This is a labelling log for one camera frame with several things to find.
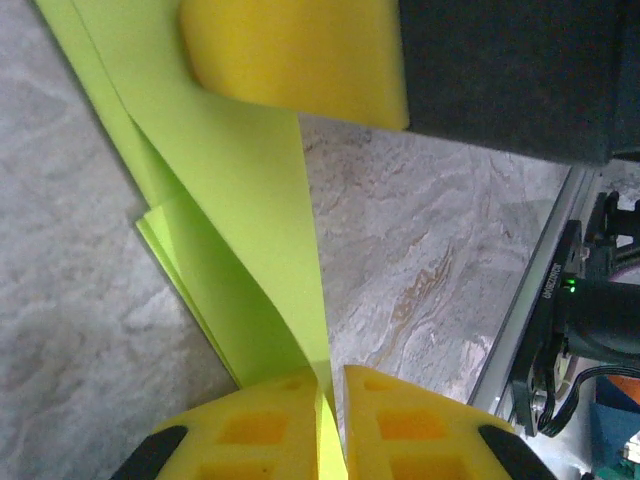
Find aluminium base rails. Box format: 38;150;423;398
469;164;601;411

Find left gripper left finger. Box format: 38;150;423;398
109;367;321;480

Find yellow-green paper sheet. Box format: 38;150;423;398
32;0;351;480

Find black wire bundle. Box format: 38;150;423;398
542;367;640;436

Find blue plastic box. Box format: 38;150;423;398
589;374;640;480

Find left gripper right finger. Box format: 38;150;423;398
343;364;551;480

